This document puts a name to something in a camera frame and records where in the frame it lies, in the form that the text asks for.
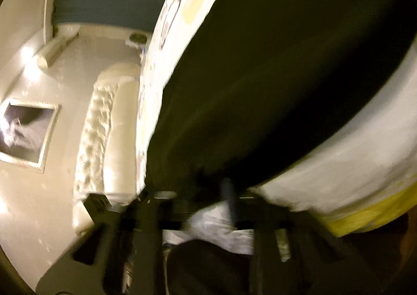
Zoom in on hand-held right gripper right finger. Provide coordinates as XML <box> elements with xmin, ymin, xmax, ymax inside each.
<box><xmin>221</xmin><ymin>179</ymin><xmax>387</xmax><ymax>295</ymax></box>

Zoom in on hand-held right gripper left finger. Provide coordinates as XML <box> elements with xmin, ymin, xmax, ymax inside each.
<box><xmin>36</xmin><ymin>191</ymin><xmax>179</xmax><ymax>295</ymax></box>

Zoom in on black pants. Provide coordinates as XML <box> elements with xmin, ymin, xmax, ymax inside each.
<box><xmin>145</xmin><ymin>0</ymin><xmax>413</xmax><ymax>295</ymax></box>

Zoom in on white crumpled cloth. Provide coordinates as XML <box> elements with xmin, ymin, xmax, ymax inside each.
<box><xmin>162</xmin><ymin>202</ymin><xmax>255</xmax><ymax>256</ymax></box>

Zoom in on cream tufted sofa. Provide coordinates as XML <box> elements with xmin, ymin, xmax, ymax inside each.
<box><xmin>71</xmin><ymin>61</ymin><xmax>148</xmax><ymax>237</ymax></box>

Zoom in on printed bed sheet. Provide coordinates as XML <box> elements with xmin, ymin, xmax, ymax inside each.
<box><xmin>135</xmin><ymin>0</ymin><xmax>417</xmax><ymax>238</ymax></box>

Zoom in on oval white framed mirror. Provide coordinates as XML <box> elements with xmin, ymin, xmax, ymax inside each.
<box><xmin>125</xmin><ymin>30</ymin><xmax>151</xmax><ymax>48</ymax></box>

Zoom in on white framed wall picture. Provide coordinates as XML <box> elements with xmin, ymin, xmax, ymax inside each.
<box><xmin>0</xmin><ymin>98</ymin><xmax>62</xmax><ymax>174</ymax></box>

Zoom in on white wall air conditioner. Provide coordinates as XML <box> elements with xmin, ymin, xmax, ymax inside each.
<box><xmin>35</xmin><ymin>34</ymin><xmax>81</xmax><ymax>71</ymax></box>

